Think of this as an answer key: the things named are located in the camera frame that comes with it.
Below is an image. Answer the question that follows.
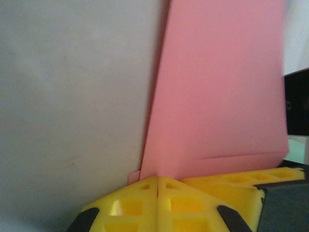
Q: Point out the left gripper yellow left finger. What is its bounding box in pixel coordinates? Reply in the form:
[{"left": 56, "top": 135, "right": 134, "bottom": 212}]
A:
[{"left": 66, "top": 176, "right": 159, "bottom": 232}]

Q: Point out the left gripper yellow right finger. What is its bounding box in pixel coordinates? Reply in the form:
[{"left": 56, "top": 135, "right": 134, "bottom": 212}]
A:
[{"left": 157, "top": 176, "right": 264, "bottom": 232}]

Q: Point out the pink paper sheet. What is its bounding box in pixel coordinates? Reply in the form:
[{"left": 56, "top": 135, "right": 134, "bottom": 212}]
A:
[{"left": 127, "top": 0, "right": 290, "bottom": 185}]

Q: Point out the mint green zip pouch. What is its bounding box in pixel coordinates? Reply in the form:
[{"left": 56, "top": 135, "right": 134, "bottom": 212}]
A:
[{"left": 287, "top": 139, "right": 309, "bottom": 166}]

